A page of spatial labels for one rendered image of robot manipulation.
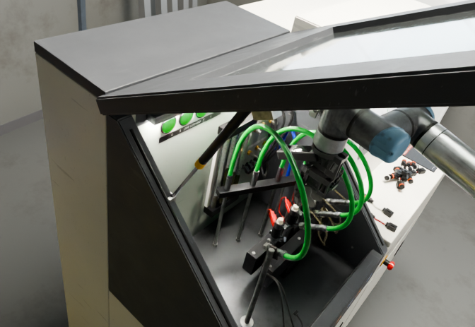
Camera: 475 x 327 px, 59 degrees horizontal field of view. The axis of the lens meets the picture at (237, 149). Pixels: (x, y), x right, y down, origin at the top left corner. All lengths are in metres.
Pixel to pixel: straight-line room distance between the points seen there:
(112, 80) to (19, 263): 1.72
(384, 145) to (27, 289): 1.96
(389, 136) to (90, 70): 0.66
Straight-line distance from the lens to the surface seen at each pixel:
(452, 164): 0.98
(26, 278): 2.48
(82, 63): 1.04
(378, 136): 0.89
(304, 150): 1.05
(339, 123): 0.93
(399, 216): 1.65
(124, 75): 0.99
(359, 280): 1.42
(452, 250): 3.26
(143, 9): 3.22
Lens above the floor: 1.98
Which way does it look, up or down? 37 degrees down
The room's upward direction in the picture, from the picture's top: 12 degrees clockwise
